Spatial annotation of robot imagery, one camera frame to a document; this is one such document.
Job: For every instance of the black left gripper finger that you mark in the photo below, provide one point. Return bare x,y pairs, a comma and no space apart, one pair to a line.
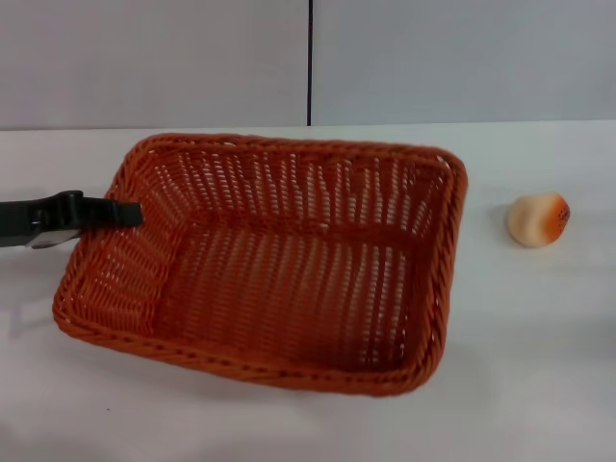
53,239
96,213

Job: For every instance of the orange woven plastic basket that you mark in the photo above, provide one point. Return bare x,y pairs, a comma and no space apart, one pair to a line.
289,289

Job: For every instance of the peach-coloured toy fruit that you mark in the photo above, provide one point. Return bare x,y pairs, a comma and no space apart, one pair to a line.
536,219

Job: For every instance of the dark vertical wall joint strip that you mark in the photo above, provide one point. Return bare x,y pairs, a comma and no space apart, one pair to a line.
310,62

